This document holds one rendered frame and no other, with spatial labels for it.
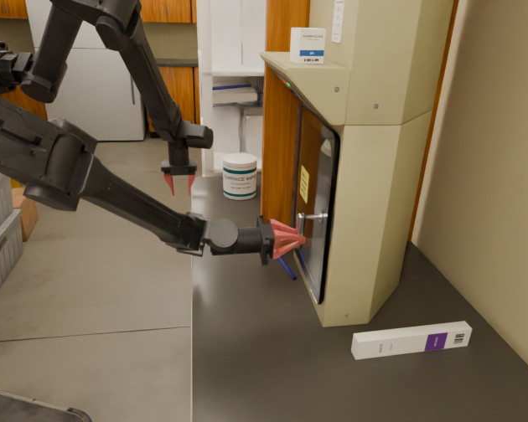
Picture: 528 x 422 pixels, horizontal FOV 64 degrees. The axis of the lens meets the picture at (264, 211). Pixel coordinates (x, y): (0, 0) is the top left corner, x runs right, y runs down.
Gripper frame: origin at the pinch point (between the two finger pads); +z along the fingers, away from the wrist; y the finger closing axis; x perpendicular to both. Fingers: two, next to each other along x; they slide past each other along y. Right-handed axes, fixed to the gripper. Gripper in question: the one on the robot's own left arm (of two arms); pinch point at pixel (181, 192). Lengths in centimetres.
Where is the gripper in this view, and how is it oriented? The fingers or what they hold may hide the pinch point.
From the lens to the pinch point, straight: 130.0
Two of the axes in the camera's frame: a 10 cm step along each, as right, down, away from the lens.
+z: -0.2, 9.1, 4.2
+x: -1.5, -4.2, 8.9
